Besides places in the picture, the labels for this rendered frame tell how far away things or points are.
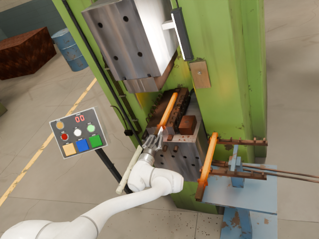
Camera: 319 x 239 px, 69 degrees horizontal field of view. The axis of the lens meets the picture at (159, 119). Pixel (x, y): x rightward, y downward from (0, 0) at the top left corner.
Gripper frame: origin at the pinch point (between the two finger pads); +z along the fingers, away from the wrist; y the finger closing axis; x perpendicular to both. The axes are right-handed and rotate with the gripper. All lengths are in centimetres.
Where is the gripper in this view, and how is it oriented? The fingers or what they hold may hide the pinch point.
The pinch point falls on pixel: (158, 132)
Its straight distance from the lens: 147.5
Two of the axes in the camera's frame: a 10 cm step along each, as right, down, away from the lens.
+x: -3.1, -7.3, -6.1
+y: 9.0, -0.1, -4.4
